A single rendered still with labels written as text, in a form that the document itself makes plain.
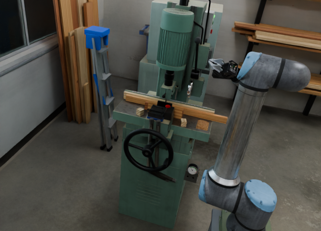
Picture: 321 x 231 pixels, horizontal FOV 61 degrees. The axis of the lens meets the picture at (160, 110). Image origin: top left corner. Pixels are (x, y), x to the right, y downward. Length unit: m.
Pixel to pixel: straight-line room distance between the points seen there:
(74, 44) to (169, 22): 1.54
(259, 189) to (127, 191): 1.03
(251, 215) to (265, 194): 0.11
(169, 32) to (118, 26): 2.66
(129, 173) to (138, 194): 0.20
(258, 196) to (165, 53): 0.85
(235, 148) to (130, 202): 1.14
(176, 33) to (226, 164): 0.71
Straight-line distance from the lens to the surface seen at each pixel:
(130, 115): 1.65
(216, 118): 1.71
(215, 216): 1.63
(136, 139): 1.73
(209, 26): 1.81
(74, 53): 2.86
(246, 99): 1.11
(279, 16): 3.88
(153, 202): 2.05
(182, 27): 1.48
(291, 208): 2.72
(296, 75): 1.10
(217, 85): 4.10
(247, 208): 1.33
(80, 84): 2.99
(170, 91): 1.63
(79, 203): 2.34
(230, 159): 1.22
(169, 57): 1.52
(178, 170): 1.79
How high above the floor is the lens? 1.77
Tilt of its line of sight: 30 degrees down
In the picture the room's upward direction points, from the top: 8 degrees clockwise
